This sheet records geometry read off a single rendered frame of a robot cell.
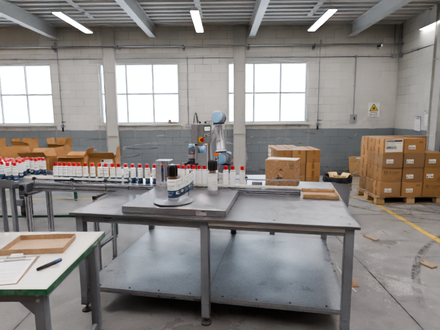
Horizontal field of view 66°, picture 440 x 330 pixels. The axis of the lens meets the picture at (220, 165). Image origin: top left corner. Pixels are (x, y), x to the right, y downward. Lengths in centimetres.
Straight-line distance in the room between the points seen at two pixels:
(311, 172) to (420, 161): 182
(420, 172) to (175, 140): 543
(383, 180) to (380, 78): 372
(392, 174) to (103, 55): 692
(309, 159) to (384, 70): 377
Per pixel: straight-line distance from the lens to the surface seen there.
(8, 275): 197
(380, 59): 955
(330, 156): 911
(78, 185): 372
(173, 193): 266
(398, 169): 651
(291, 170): 332
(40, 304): 186
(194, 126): 322
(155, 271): 313
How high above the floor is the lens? 155
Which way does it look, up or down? 8 degrees down
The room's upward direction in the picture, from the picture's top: straight up
